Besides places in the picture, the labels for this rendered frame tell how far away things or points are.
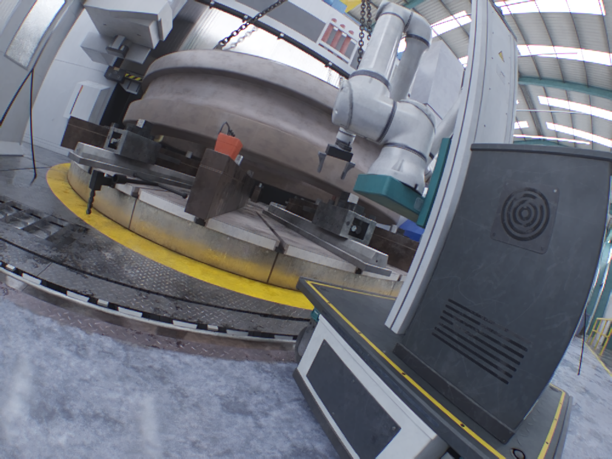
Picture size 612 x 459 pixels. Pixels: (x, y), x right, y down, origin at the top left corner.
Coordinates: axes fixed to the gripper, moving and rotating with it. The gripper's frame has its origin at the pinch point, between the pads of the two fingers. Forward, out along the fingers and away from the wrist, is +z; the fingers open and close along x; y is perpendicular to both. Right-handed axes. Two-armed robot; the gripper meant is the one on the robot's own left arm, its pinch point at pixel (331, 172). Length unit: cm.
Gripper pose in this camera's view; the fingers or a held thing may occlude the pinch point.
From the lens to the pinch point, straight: 131.6
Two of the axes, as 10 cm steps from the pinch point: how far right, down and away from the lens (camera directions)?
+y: -1.2, -5.4, 8.4
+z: -3.2, 8.2, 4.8
